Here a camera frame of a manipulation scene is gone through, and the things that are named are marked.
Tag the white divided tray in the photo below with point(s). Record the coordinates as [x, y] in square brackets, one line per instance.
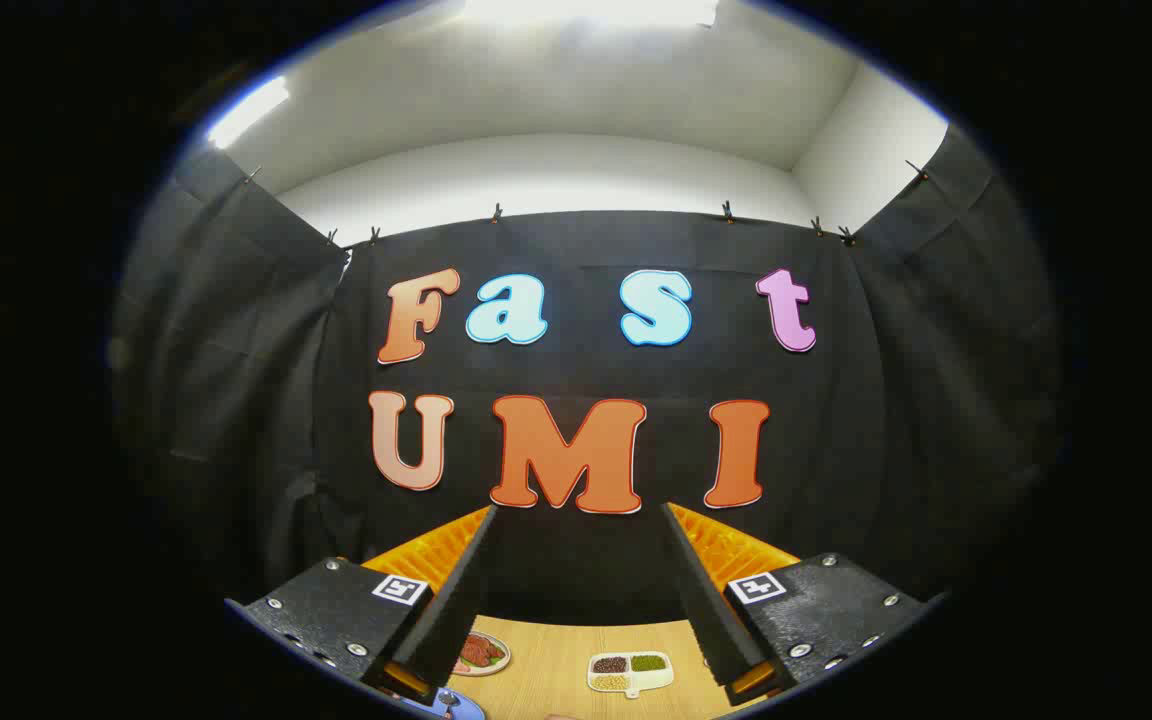
[630, 672]

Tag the pile of yellow soybeans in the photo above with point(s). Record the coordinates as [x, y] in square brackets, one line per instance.
[611, 682]

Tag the row of cloth clips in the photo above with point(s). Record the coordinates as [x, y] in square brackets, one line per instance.
[727, 211]

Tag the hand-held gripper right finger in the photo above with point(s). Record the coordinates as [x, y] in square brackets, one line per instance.
[816, 610]

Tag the pile of green beans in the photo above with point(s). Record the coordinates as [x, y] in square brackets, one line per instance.
[647, 662]

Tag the ceiling light panel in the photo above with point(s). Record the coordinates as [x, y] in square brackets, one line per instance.
[248, 112]
[586, 10]

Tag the brown meat slices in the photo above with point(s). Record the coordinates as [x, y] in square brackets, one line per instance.
[479, 652]

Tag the pile of dark red beans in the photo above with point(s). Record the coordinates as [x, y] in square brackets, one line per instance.
[610, 664]

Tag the oval white plate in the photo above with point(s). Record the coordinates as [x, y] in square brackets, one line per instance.
[481, 655]

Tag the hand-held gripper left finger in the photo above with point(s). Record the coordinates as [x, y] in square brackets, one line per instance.
[336, 610]

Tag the round blue plate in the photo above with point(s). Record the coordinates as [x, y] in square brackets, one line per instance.
[464, 708]

